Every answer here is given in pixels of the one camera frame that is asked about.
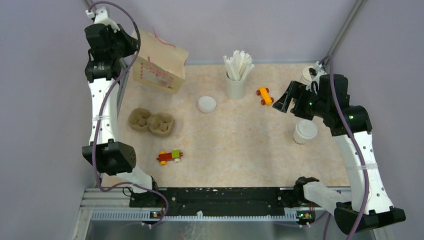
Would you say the brown pulp cup carrier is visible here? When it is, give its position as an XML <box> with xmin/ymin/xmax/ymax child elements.
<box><xmin>127</xmin><ymin>108</ymin><xmax>176</xmax><ymax>138</ymax></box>

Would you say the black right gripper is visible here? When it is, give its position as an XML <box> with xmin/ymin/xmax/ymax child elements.
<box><xmin>272</xmin><ymin>80</ymin><xmax>328</xmax><ymax>121</ymax></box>

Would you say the paper cakes gift bag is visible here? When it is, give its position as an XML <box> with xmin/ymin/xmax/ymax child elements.
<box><xmin>131</xmin><ymin>29</ymin><xmax>189</xmax><ymax>94</ymax></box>

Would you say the white straw holder cup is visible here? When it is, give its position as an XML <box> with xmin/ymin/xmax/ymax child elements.
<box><xmin>226</xmin><ymin>73</ymin><xmax>247</xmax><ymax>101</ymax></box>

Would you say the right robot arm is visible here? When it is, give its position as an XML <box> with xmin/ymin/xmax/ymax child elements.
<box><xmin>273</xmin><ymin>74</ymin><xmax>406</xmax><ymax>239</ymax></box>

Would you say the aluminium frame rail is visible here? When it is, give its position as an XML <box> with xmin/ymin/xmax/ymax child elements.
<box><xmin>116</xmin><ymin>57</ymin><xmax>130</xmax><ymax>115</ymax></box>

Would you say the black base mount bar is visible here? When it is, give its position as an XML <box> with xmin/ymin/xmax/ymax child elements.
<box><xmin>129</xmin><ymin>187</ymin><xmax>313</xmax><ymax>217</ymax></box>

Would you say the white plastic cup lid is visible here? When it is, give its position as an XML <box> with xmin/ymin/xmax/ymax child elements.
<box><xmin>295</xmin><ymin>120</ymin><xmax>318</xmax><ymax>139</ymax></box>

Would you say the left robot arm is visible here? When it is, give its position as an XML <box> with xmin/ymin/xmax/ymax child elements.
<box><xmin>82</xmin><ymin>23</ymin><xmax>161</xmax><ymax>207</ymax></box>

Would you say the stack of paper cups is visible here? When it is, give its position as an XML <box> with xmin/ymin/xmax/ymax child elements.
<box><xmin>300</xmin><ymin>65</ymin><xmax>321</xmax><ymax>85</ymax></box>

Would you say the stack of white lids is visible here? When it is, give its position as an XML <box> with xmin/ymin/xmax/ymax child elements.
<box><xmin>197</xmin><ymin>96</ymin><xmax>217</xmax><ymax>114</ymax></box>

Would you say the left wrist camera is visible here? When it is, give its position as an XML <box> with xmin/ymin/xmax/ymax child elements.
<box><xmin>85</xmin><ymin>7</ymin><xmax>121</xmax><ymax>33</ymax></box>

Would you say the orange toy car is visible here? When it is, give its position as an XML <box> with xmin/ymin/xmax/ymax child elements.
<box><xmin>255</xmin><ymin>86</ymin><xmax>275</xmax><ymax>106</ymax></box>

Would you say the red green toy car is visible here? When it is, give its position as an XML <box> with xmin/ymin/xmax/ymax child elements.
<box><xmin>156</xmin><ymin>149</ymin><xmax>184</xmax><ymax>166</ymax></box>

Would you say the white paper cup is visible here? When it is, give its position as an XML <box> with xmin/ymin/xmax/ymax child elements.
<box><xmin>292</xmin><ymin>127</ymin><xmax>317</xmax><ymax>145</ymax></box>

